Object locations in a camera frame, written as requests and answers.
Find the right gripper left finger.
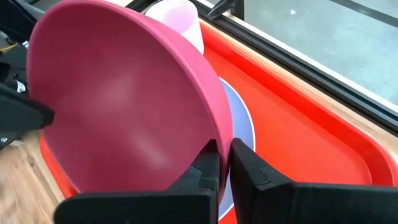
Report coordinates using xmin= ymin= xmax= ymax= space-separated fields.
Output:
xmin=53 ymin=139 xmax=221 ymax=224

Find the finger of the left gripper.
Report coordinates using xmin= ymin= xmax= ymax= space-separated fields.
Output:
xmin=0 ymin=84 xmax=56 ymax=151

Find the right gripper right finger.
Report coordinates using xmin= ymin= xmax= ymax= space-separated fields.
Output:
xmin=229 ymin=138 xmax=398 ymax=224

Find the lavender plate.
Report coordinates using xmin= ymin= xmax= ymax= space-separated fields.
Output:
xmin=217 ymin=77 xmax=256 ymax=222

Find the magenta bowl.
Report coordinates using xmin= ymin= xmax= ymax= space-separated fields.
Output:
xmin=25 ymin=0 xmax=234 ymax=203

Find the pink ribbed mug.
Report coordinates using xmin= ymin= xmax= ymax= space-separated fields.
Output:
xmin=144 ymin=0 xmax=205 ymax=55

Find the red plastic tray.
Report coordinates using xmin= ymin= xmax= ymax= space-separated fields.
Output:
xmin=39 ymin=20 xmax=398 ymax=224

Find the yellow extension cable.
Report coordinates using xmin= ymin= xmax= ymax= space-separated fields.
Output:
xmin=0 ymin=42 xmax=20 ymax=53

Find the black aluminium table frame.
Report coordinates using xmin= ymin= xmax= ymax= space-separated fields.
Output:
xmin=126 ymin=0 xmax=398 ymax=136

